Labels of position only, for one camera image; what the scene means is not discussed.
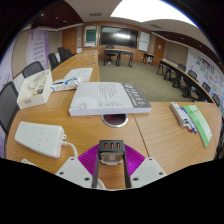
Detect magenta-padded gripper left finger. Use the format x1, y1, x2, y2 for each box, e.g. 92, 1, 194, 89
54, 143, 102, 190

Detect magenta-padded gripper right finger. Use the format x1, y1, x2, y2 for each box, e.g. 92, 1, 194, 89
123, 143, 168, 190

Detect dark grey charger block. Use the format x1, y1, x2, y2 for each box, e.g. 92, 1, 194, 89
98, 139, 126, 167

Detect white power strip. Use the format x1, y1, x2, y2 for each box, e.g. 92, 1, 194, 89
14, 120, 67, 159

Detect white marker pen box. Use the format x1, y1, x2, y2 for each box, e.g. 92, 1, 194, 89
169, 101, 198, 134

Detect white book with dark band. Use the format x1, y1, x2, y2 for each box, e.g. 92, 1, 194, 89
68, 81, 153, 117

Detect green leaflet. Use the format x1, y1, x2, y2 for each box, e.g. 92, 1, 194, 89
182, 104, 214, 148

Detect white and blue flat packet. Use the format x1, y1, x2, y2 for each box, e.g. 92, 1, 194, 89
49, 77, 83, 93

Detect white open cardboard box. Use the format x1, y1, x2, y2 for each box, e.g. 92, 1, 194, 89
16, 68, 54, 110

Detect black mesh office chair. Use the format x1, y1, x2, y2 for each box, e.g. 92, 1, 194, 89
21, 60, 45, 79
0, 81, 20, 136

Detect long curved wooden side table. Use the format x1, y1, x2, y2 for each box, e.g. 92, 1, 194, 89
157, 59, 214, 103

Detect group of black side chairs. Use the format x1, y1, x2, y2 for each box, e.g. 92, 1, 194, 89
176, 63, 224, 108

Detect small dark side table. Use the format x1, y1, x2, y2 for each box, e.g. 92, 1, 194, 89
142, 52, 155, 65

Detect row of black office chairs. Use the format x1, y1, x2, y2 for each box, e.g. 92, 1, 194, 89
47, 46, 74, 70

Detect dark lectern desk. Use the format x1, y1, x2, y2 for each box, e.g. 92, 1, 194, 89
103, 48, 134, 68

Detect brown wooden door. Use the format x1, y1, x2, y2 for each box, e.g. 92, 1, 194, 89
153, 35, 167, 66
62, 27, 78, 54

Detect plain white whiteboard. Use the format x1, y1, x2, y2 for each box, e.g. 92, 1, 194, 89
138, 31, 151, 53

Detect whiteboard with green panel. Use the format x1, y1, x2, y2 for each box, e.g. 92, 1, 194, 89
83, 25, 98, 48

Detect large ceiling light panel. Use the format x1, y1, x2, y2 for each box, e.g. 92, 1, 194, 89
110, 0, 198, 28

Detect white power strip cable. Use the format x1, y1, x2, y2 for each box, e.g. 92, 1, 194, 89
21, 140, 79, 167

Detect round table cable grommet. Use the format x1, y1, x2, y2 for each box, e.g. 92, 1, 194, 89
100, 113, 129, 128

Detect colourful wall poster board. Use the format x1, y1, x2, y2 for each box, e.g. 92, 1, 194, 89
186, 49, 224, 101

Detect large black wall screen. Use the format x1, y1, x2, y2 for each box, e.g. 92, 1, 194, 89
99, 26, 139, 50

